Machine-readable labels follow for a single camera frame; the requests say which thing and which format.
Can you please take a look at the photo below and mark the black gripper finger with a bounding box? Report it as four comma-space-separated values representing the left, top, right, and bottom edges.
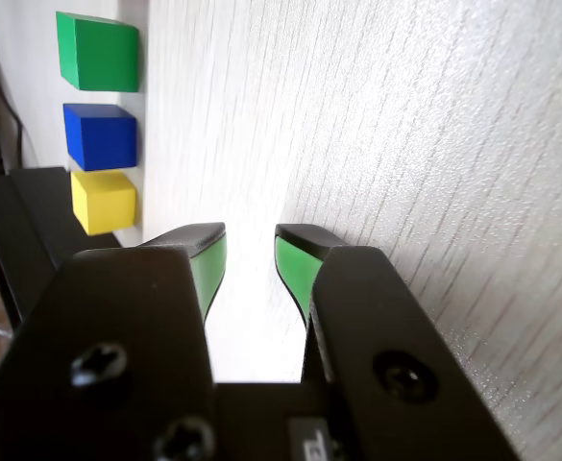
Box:
0, 221, 229, 461
274, 223, 525, 461

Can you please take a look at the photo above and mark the yellow wooden cube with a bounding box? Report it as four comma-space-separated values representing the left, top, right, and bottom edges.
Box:
70, 170, 137, 236

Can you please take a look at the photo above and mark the blue wooden cube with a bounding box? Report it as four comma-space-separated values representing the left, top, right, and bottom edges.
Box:
62, 103, 138, 172

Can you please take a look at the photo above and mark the green wooden cube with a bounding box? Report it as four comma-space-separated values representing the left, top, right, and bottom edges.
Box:
55, 11, 141, 92

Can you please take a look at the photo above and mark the black cardboard box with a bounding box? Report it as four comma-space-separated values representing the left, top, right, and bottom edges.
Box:
0, 176, 60, 333

